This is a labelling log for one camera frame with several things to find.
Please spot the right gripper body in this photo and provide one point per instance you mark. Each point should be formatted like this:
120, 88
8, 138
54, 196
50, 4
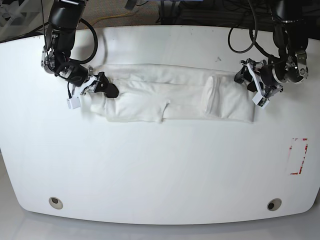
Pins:
77, 75

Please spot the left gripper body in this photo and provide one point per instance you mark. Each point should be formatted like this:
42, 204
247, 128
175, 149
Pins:
262, 72

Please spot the white printed T-shirt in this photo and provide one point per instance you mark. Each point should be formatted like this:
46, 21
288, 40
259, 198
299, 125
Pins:
154, 93

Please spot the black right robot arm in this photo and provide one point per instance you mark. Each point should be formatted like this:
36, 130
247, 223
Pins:
59, 40

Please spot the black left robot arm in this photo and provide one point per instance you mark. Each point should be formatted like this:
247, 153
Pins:
289, 36

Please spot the red tape rectangle marking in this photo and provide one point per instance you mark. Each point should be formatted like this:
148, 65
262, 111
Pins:
297, 156

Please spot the right table grommet hole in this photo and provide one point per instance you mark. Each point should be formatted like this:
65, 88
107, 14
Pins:
274, 204

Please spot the table grommet hole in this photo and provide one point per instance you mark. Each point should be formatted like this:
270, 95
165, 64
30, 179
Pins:
55, 203
274, 204

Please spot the left table grommet hole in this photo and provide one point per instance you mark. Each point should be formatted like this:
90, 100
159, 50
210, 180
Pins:
55, 203

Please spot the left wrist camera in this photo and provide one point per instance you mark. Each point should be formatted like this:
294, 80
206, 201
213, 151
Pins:
260, 100

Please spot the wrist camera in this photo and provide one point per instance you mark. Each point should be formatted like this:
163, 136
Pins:
73, 103
260, 100

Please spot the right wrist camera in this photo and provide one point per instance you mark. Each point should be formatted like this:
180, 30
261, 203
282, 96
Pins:
73, 103

